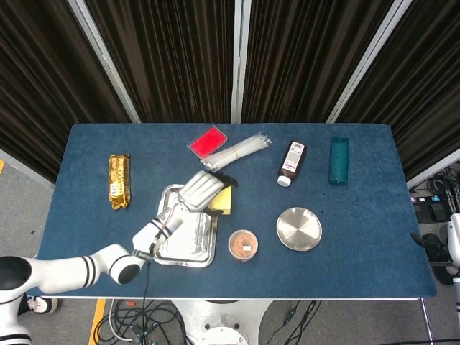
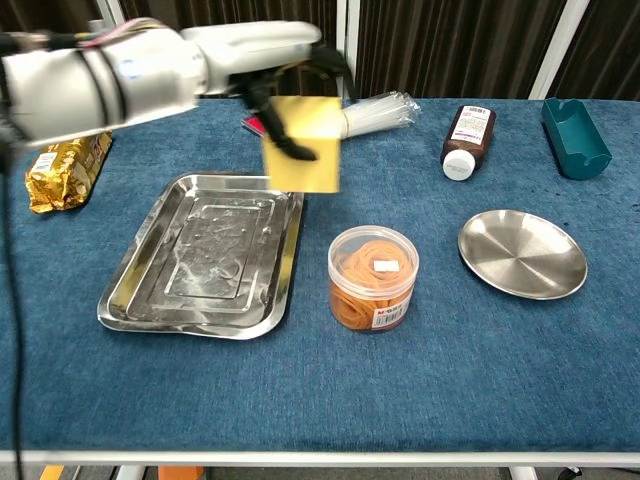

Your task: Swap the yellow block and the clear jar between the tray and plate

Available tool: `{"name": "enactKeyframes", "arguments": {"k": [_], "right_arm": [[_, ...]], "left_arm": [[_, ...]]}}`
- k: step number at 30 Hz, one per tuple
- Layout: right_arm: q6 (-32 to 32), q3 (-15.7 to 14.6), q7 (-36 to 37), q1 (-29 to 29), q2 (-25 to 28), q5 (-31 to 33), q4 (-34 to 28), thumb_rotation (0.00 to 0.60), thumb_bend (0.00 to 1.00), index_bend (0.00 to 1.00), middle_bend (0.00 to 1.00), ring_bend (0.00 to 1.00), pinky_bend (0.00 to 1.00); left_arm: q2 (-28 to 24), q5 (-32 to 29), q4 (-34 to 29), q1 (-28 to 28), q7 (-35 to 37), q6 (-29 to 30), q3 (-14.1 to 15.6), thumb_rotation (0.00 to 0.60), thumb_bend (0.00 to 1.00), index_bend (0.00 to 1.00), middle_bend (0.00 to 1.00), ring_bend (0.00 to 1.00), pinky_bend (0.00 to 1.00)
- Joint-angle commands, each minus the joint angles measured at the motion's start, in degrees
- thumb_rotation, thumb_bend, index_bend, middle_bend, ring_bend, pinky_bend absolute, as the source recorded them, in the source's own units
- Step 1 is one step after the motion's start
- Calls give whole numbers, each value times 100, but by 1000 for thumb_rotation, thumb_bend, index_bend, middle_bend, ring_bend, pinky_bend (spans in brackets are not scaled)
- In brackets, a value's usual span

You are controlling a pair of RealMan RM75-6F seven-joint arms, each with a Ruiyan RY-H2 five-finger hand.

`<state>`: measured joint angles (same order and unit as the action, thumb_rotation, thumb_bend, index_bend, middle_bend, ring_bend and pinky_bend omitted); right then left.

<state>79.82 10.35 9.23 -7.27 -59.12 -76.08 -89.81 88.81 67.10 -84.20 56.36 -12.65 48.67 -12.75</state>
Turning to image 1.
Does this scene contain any dark brown curtain panel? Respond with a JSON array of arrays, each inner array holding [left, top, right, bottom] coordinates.
[[337, 0, 460, 180], [0, 0, 131, 183], [85, 0, 238, 124], [241, 0, 404, 124]]

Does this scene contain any gold foil snack package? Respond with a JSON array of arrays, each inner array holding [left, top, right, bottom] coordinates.
[[108, 153, 132, 212]]

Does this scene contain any teal plastic holder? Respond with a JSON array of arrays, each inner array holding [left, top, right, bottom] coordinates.
[[328, 135, 350, 186]]

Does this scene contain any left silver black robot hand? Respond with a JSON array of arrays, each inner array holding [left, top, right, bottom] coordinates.
[[175, 170, 239, 217]]

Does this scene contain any red flat plastic case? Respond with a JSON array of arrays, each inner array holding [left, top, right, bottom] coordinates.
[[186, 124, 229, 160]]

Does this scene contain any bundle of clear wrapped straws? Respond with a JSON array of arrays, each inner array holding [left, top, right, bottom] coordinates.
[[200, 132, 272, 170]]

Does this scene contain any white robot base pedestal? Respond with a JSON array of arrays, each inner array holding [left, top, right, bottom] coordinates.
[[172, 298, 275, 345]]

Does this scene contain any yellow cube block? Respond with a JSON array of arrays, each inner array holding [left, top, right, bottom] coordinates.
[[208, 185, 234, 218]]

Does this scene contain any rectangular stainless steel tray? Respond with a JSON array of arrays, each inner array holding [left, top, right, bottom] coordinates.
[[153, 183, 219, 269]]

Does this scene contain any white partition frame post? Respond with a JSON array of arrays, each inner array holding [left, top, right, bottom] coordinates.
[[326, 0, 414, 124], [68, 0, 142, 124], [231, 0, 247, 124]]

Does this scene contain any brown bottle with white cap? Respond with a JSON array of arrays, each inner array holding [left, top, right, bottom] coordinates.
[[277, 140, 308, 188]]

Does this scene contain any blue velvet tablecloth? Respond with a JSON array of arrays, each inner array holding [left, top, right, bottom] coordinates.
[[37, 123, 438, 300]]

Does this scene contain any clear jar of rubber bands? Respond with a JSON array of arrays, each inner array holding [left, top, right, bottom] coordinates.
[[227, 229, 259, 262]]

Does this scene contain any black cable with green connector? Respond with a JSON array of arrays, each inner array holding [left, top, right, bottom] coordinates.
[[271, 300, 321, 345]]

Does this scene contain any round stainless steel plate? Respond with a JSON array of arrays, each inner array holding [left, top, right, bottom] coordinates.
[[276, 206, 323, 252]]

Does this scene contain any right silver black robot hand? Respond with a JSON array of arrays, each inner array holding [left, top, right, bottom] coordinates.
[[410, 212, 460, 269]]

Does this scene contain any white sneaker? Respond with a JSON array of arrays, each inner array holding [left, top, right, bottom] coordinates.
[[25, 295, 59, 316]]

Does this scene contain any tangle of black floor cables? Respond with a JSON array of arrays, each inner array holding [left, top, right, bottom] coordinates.
[[92, 298, 191, 345]]

